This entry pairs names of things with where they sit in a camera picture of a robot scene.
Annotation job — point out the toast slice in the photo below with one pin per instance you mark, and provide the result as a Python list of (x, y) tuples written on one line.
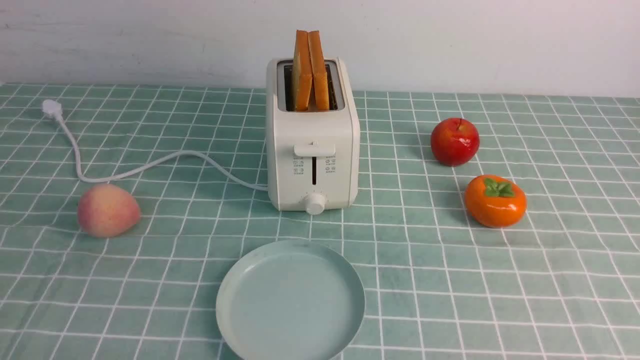
[(319, 73), (302, 76)]

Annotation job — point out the white two-slot toaster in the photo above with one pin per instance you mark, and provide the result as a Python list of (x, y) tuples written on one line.
[(312, 157)]

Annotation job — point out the light blue round plate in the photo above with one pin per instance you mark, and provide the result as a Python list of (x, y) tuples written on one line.
[(290, 300)]

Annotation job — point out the red apple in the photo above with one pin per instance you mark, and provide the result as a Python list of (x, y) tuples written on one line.
[(454, 141)]

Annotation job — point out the orange persimmon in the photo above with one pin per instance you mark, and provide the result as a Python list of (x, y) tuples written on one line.
[(495, 202)]

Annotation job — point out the pink peach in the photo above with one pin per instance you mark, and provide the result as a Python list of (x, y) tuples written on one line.
[(106, 211)]

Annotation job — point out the green checkered tablecloth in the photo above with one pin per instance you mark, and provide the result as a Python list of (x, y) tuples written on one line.
[(561, 284)]

